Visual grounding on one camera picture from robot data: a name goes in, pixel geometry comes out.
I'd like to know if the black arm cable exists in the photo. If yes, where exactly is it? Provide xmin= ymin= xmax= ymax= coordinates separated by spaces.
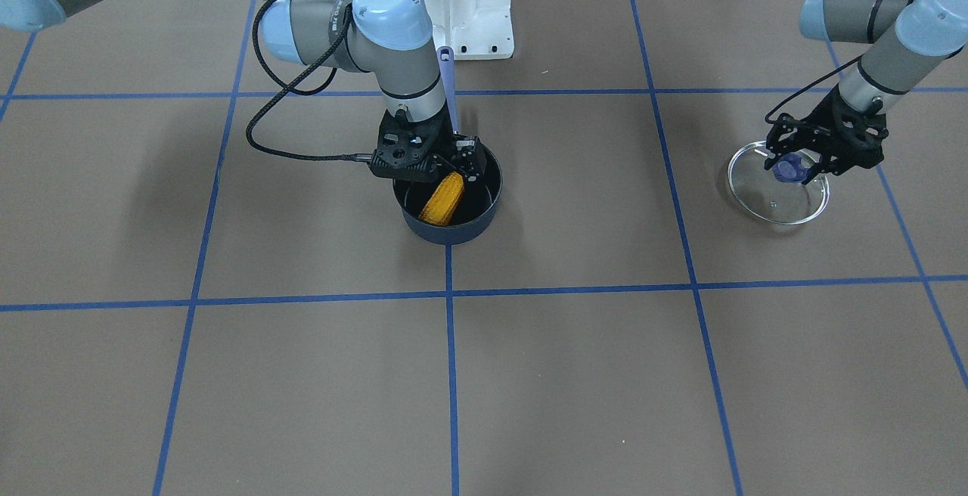
xmin=246 ymin=0 xmax=375 ymax=163
xmin=764 ymin=0 xmax=923 ymax=126

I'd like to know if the yellow corn cob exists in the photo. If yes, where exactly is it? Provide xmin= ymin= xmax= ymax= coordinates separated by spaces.
xmin=418 ymin=172 xmax=464 ymax=227

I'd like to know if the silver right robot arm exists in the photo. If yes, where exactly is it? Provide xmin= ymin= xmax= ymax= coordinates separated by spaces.
xmin=2 ymin=0 xmax=488 ymax=183

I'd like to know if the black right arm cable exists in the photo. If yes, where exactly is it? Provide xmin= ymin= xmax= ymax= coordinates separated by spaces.
xmin=246 ymin=0 xmax=375 ymax=163

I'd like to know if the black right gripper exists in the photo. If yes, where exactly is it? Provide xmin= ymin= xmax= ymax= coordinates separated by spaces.
xmin=368 ymin=107 xmax=486 ymax=183

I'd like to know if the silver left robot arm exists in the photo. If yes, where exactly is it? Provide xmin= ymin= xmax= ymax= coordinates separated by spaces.
xmin=764 ymin=0 xmax=967 ymax=184

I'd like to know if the glass pot lid blue knob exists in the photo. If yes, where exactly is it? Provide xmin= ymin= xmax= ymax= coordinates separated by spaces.
xmin=726 ymin=141 xmax=832 ymax=226

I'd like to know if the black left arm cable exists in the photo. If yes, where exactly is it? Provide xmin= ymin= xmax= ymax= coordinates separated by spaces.
xmin=764 ymin=0 xmax=923 ymax=126

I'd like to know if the dark blue saucepan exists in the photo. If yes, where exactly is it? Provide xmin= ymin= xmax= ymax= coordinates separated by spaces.
xmin=393 ymin=47 xmax=504 ymax=245

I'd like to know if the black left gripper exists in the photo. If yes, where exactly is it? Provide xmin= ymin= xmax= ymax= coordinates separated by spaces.
xmin=764 ymin=91 xmax=889 ymax=185

